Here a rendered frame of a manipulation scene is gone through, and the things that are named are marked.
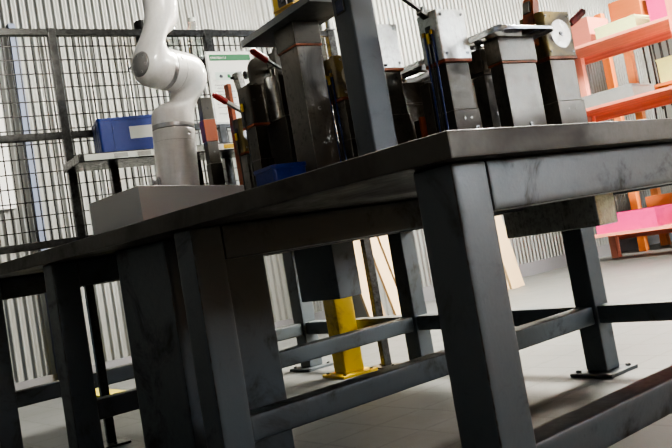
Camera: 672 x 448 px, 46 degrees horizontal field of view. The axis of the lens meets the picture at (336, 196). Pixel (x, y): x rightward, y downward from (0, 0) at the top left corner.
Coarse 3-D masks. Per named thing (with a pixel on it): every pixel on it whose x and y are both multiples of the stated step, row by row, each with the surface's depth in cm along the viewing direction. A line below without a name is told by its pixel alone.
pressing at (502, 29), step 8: (504, 24) 182; (480, 32) 186; (488, 32) 184; (496, 32) 188; (504, 32) 189; (512, 32) 191; (520, 32) 192; (528, 32) 194; (536, 32) 194; (544, 32) 194; (472, 40) 189; (480, 40) 193; (472, 48) 201; (416, 64) 207; (424, 64) 210; (408, 72) 217; (416, 72) 219; (408, 80) 228; (416, 80) 230; (424, 80) 231
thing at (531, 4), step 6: (528, 0) 203; (534, 0) 202; (522, 6) 205; (528, 6) 202; (534, 6) 202; (528, 12) 202; (534, 12) 201; (528, 18) 202; (534, 18) 201; (528, 24) 202; (534, 24) 201; (534, 42) 200
